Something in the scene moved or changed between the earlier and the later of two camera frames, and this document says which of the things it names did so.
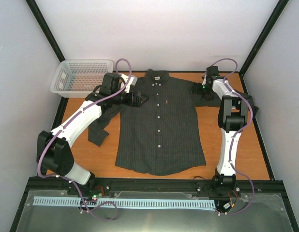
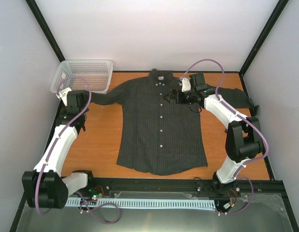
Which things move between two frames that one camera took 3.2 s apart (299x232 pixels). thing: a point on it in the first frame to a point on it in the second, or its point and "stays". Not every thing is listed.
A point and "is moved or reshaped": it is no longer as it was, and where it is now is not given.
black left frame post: [47, 29] stays
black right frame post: [261, 40] stays
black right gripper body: [201, 91] to [185, 100]
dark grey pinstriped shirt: [162, 134] is moved or reshaped
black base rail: [151, 187] stays
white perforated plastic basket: [78, 78] stays
